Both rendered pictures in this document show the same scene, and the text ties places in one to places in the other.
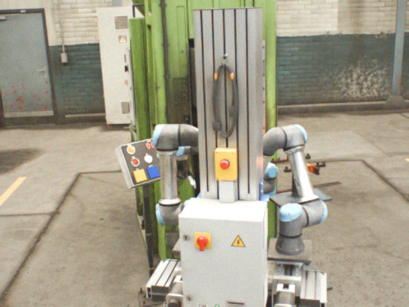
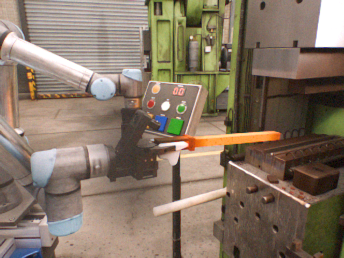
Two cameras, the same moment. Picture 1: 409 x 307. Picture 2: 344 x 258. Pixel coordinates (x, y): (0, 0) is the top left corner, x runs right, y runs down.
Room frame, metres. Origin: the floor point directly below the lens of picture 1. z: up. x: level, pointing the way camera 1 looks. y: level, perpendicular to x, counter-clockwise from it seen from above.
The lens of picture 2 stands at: (2.84, -0.94, 1.36)
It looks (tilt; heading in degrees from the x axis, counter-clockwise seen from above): 17 degrees down; 76
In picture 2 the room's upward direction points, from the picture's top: straight up
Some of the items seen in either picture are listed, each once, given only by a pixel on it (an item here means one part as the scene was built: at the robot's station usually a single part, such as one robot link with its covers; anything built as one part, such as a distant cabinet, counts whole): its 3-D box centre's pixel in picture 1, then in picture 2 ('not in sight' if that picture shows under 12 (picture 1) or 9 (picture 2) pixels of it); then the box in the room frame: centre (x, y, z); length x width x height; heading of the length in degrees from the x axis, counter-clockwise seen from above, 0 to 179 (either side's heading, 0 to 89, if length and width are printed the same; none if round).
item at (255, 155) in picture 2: not in sight; (301, 151); (3.61, -0.04, 0.96); 0.42 x 0.20 x 0.09; 13
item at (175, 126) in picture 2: not in sight; (176, 127); (3.16, 0.28, 1.01); 0.07 x 0.05 x 0.07; 128
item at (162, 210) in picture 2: not in sight; (193, 201); (3.24, 0.23, 0.62); 0.44 x 0.05 x 0.05; 13
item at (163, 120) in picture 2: (153, 172); (160, 123); (3.09, 0.36, 1.01); 0.07 x 0.05 x 0.07; 128
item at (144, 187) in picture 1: (148, 230); (176, 195); (3.20, 0.43, 0.54); 0.04 x 0.04 x 1.08; 13
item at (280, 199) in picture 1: (297, 196); not in sight; (3.35, -0.64, 0.70); 0.40 x 0.30 x 0.02; 108
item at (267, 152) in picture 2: not in sight; (307, 144); (3.61, -0.06, 0.99); 0.42 x 0.05 x 0.01; 13
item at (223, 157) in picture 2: not in sight; (225, 159); (3.44, 0.30, 0.80); 0.06 x 0.03 x 0.14; 103
